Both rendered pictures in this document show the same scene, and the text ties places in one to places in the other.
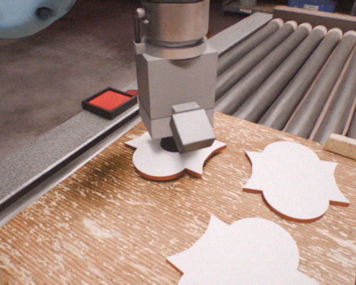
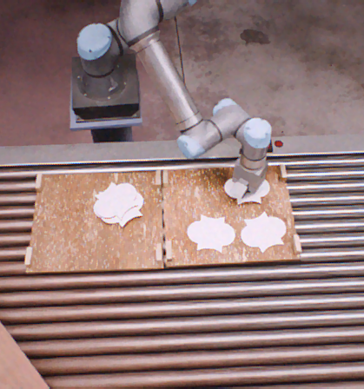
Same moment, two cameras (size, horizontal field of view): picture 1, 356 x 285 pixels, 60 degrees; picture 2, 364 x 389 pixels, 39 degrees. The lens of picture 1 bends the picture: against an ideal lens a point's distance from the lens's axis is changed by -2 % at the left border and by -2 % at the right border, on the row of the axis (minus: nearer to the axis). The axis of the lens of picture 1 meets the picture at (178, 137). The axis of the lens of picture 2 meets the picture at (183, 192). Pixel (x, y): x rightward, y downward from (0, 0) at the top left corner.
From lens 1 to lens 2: 134 cm
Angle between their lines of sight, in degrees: 42
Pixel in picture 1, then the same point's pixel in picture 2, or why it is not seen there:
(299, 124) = (312, 224)
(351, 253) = (241, 259)
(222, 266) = (208, 228)
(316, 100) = (347, 224)
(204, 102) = (252, 184)
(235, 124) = (283, 200)
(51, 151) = (215, 150)
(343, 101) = (359, 237)
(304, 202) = (250, 239)
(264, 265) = (217, 237)
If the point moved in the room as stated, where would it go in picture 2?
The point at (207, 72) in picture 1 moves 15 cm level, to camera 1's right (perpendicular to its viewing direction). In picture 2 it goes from (254, 178) to (287, 213)
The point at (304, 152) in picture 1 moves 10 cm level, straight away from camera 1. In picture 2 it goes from (281, 231) to (312, 227)
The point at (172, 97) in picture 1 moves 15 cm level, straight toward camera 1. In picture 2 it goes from (241, 175) to (202, 201)
